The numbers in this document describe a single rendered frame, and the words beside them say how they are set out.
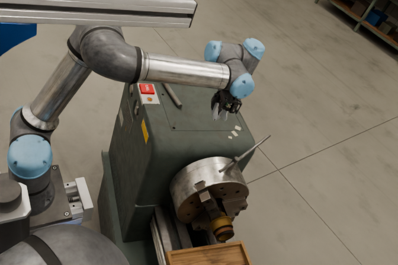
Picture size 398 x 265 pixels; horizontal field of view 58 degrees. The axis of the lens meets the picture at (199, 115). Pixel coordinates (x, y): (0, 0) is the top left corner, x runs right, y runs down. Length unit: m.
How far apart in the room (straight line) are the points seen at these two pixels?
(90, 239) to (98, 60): 0.50
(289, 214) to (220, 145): 1.79
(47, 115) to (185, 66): 0.45
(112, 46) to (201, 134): 0.71
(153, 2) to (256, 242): 2.51
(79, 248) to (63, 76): 0.66
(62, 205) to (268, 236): 1.98
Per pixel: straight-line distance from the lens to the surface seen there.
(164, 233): 1.65
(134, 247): 1.95
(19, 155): 1.13
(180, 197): 1.44
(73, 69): 1.06
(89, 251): 0.51
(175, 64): 0.95
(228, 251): 1.68
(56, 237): 0.51
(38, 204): 1.24
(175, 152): 1.43
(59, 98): 1.12
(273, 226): 3.05
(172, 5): 0.56
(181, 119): 1.53
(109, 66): 0.90
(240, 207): 1.53
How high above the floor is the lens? 2.25
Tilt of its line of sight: 39 degrees down
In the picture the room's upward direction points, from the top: 23 degrees clockwise
